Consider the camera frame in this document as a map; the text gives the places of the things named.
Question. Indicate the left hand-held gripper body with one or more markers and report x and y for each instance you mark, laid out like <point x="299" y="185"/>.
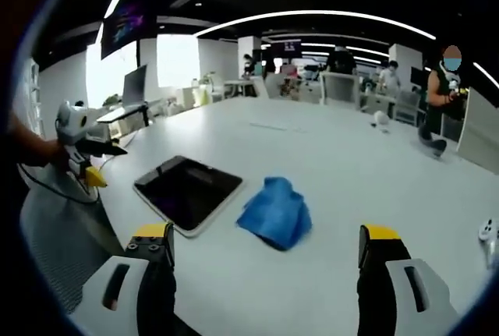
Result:
<point x="72" y="127"/>

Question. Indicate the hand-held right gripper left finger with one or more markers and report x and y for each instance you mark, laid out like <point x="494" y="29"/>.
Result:
<point x="128" y="293"/>

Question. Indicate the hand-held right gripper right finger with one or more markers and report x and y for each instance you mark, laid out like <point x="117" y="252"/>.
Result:
<point x="405" y="293"/>

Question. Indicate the black tablet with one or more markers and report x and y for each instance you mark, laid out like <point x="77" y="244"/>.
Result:
<point x="187" y="194"/>

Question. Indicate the blue cleaning cloth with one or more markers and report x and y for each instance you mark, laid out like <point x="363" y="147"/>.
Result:
<point x="276" y="216"/>

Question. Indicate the person's left hand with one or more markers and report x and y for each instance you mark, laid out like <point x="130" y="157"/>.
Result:
<point x="50" y="153"/>

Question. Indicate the grey mesh office chair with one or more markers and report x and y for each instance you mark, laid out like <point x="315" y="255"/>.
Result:
<point x="62" y="242"/>

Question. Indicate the white game controller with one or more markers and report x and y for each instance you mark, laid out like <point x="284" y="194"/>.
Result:
<point x="489" y="240"/>

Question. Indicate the hanging dark display screen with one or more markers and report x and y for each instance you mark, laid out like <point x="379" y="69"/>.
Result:
<point x="126" y="26"/>

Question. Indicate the white panel board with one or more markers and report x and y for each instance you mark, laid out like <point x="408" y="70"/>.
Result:
<point x="479" y="133"/>

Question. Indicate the small white round object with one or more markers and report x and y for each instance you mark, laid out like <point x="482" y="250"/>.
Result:
<point x="380" y="118"/>

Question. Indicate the white office chair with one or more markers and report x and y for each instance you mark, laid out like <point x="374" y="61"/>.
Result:
<point x="340" y="88"/>

